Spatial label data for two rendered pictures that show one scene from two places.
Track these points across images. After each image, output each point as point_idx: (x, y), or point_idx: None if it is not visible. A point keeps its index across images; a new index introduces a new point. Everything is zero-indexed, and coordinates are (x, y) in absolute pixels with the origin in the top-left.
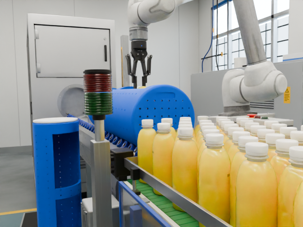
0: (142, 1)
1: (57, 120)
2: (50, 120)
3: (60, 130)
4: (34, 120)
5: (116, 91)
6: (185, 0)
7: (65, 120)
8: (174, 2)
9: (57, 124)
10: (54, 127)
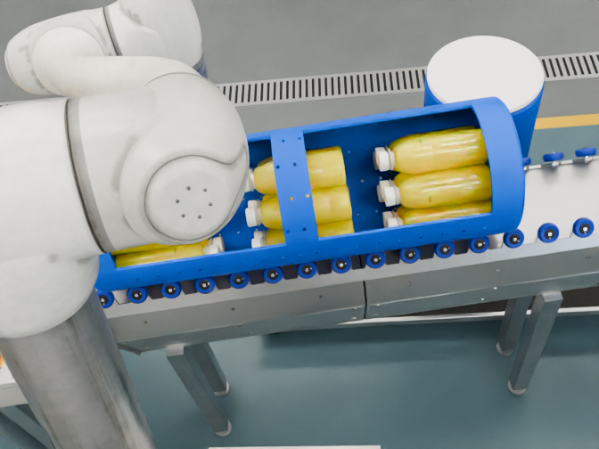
0: (112, 4)
1: (436, 78)
2: (442, 68)
3: (426, 101)
4: (483, 36)
5: (268, 132)
6: (73, 94)
7: (436, 93)
8: (13, 78)
9: (426, 86)
10: (424, 86)
